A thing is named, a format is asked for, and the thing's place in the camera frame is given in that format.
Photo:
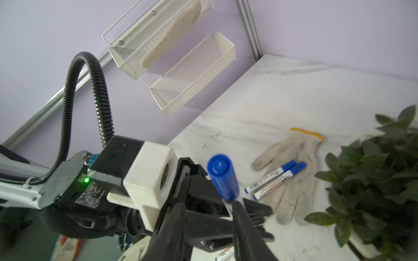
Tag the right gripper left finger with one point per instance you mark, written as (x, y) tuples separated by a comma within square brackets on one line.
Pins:
[(169, 244)]

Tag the white two-tier mesh rack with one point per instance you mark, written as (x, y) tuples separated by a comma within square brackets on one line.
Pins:
[(169, 55)]

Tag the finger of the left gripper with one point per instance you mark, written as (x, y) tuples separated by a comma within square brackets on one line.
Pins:
[(192, 188), (211, 233)]

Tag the green potted plant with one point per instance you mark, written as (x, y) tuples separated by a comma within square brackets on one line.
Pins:
[(373, 191)]

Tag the aluminium frame rails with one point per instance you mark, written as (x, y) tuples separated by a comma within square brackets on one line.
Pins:
[(130, 65)]

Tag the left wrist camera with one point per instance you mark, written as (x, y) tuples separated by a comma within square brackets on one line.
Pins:
[(136, 174)]

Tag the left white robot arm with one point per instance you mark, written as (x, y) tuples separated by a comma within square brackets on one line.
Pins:
[(22, 183)]

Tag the beige glove in rack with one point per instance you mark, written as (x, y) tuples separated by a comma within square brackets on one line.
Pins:
[(175, 32)]

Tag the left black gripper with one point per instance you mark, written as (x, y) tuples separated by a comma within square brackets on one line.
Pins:
[(74, 205)]

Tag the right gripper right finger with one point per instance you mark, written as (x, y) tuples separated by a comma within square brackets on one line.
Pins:
[(248, 242)]

